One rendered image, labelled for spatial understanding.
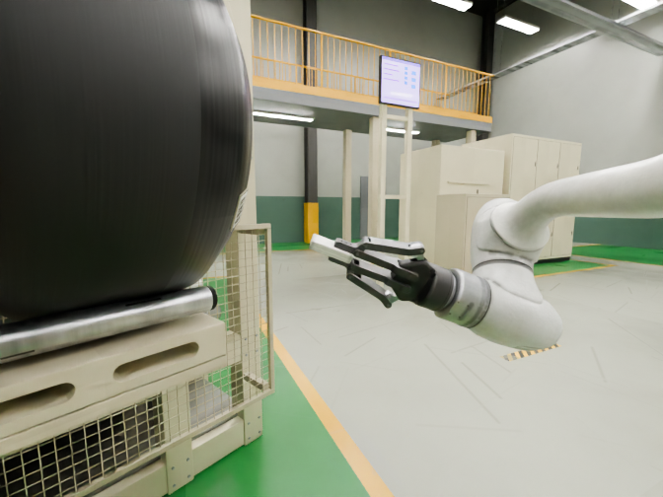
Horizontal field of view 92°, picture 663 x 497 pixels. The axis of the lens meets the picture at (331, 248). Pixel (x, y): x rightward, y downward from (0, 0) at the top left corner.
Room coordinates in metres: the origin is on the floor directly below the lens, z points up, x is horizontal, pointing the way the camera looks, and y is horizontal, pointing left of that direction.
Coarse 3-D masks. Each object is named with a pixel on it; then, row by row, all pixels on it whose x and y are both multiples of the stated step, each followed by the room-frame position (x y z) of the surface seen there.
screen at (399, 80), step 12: (384, 60) 4.11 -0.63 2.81; (396, 60) 4.18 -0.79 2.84; (384, 72) 4.11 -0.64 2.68; (396, 72) 4.18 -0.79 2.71; (408, 72) 4.26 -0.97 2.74; (384, 84) 4.11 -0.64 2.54; (396, 84) 4.18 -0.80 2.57; (408, 84) 4.26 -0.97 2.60; (384, 96) 4.11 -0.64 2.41; (396, 96) 4.18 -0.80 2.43; (408, 96) 4.27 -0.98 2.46
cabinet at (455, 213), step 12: (444, 204) 4.69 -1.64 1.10; (456, 204) 4.49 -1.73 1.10; (468, 204) 4.36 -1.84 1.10; (480, 204) 4.47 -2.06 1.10; (444, 216) 4.68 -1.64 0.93; (456, 216) 4.48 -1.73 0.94; (468, 216) 4.37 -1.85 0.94; (444, 228) 4.67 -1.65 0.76; (456, 228) 4.47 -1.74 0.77; (468, 228) 4.37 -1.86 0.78; (444, 240) 4.66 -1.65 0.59; (456, 240) 4.46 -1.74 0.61; (468, 240) 4.38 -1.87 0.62; (444, 252) 4.65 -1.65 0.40; (456, 252) 4.45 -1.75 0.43; (468, 252) 4.39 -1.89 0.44; (444, 264) 4.64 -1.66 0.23; (456, 264) 4.44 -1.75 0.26; (468, 264) 4.39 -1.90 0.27
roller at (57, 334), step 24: (192, 288) 0.54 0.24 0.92; (72, 312) 0.41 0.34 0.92; (96, 312) 0.42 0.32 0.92; (120, 312) 0.44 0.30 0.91; (144, 312) 0.46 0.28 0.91; (168, 312) 0.48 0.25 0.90; (192, 312) 0.52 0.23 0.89; (0, 336) 0.35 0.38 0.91; (24, 336) 0.36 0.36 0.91; (48, 336) 0.38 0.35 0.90; (72, 336) 0.40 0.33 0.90; (96, 336) 0.42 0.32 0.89; (0, 360) 0.35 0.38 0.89
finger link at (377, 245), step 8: (376, 240) 0.51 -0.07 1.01; (384, 240) 0.51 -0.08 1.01; (368, 248) 0.50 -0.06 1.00; (376, 248) 0.50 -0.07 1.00; (384, 248) 0.49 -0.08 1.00; (392, 248) 0.49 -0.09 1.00; (400, 248) 0.49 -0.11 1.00; (408, 248) 0.49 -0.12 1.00; (416, 248) 0.49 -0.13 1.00; (424, 248) 0.49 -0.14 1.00
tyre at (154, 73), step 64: (0, 0) 0.28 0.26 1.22; (64, 0) 0.31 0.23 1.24; (128, 0) 0.35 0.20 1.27; (192, 0) 0.41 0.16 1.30; (0, 64) 0.28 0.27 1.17; (64, 64) 0.30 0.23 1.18; (128, 64) 0.34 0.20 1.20; (192, 64) 0.39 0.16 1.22; (0, 128) 0.28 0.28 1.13; (64, 128) 0.30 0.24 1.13; (128, 128) 0.34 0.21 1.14; (192, 128) 0.39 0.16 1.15; (0, 192) 0.29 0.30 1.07; (64, 192) 0.31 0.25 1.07; (128, 192) 0.35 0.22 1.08; (192, 192) 0.40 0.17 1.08; (0, 256) 0.32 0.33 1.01; (64, 256) 0.34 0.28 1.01; (128, 256) 0.39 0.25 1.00; (192, 256) 0.46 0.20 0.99
